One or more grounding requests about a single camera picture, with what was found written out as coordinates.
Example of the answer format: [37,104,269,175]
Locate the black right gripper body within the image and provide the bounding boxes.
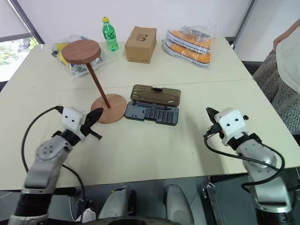
[212,112,226,142]

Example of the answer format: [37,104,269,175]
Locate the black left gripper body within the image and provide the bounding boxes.
[80,112,95,142]

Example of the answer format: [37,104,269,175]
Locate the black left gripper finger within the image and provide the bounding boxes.
[88,129,103,141]
[90,108,104,128]

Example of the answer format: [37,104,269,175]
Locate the grey tool case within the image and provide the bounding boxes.
[124,84,181,127]

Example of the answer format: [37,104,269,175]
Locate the clear plastic bag of items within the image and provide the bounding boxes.
[51,34,118,79]

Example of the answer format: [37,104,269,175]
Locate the orange white sneaker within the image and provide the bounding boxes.
[163,42,211,69]
[165,30,213,53]

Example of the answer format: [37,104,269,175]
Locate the yellow packaged item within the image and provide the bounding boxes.
[55,43,71,68]

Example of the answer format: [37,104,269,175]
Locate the metal table leg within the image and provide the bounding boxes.
[201,177,226,225]

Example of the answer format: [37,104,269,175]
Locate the grey rounded leg shell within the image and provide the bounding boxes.
[163,184,195,225]
[98,186,137,221]

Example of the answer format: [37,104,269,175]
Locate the green plastic soda bottle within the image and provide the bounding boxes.
[102,16,120,52]

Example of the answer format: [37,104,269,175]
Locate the clear plastic shoe bag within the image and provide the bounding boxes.
[163,22,218,71]

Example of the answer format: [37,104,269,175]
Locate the brown cardboard box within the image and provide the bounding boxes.
[124,26,158,64]

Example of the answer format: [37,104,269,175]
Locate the white shoe on floor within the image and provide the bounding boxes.
[75,207,97,223]

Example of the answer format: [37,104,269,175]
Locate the person in white shirt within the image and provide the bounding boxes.
[252,35,300,135]

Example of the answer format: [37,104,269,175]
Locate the white roller blind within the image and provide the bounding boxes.
[0,0,33,38]

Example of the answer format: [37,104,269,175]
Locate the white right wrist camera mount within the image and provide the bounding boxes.
[214,107,248,146]

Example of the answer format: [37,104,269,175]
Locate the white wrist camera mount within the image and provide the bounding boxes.
[214,107,248,146]
[61,106,87,141]

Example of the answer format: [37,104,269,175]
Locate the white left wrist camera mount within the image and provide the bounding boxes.
[61,106,87,141]

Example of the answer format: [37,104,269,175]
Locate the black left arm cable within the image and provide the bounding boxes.
[21,105,86,207]

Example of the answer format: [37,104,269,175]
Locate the round wooden pedestal stand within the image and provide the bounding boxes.
[61,39,128,124]

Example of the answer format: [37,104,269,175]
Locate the grey vertical wall trim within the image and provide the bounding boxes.
[231,0,258,49]

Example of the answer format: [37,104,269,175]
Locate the dark window frame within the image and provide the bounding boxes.
[6,0,45,45]

